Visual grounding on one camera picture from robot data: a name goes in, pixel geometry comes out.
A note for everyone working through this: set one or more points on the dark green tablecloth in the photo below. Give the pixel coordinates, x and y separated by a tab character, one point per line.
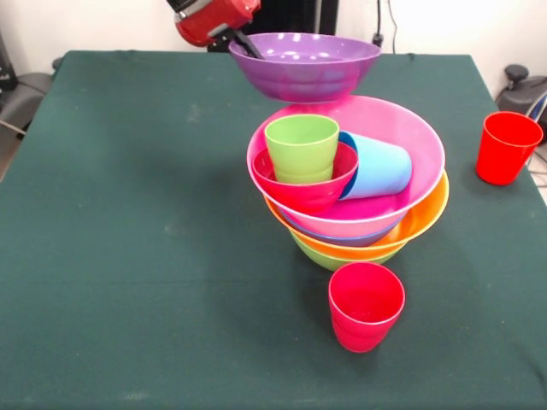
128	341

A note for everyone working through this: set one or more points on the blue bowl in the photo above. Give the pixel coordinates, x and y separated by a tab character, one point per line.
342	240

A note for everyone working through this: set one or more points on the blue cup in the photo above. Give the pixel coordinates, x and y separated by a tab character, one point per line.
380	166

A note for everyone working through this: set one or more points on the green bowl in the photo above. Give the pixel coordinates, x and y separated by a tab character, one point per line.
333	260

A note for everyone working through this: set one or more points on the green cup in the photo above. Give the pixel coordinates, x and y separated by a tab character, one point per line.
301	162

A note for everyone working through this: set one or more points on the red cup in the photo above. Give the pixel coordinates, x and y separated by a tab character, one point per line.
504	154

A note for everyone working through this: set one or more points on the large orange bowl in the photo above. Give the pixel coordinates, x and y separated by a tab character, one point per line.
427	213

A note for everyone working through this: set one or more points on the small crimson pink bowl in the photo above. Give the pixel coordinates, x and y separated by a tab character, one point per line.
307	198

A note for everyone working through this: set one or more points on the purple bowl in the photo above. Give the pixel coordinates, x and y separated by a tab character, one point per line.
307	77

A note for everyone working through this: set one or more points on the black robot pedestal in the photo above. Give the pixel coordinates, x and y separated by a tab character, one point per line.
299	17

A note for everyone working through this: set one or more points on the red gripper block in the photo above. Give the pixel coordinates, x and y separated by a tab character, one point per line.
213	21

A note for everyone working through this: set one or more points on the large magenta bowl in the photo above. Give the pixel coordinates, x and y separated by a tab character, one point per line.
406	128

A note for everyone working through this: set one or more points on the crimson pink cup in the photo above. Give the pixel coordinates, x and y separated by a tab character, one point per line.
363	324

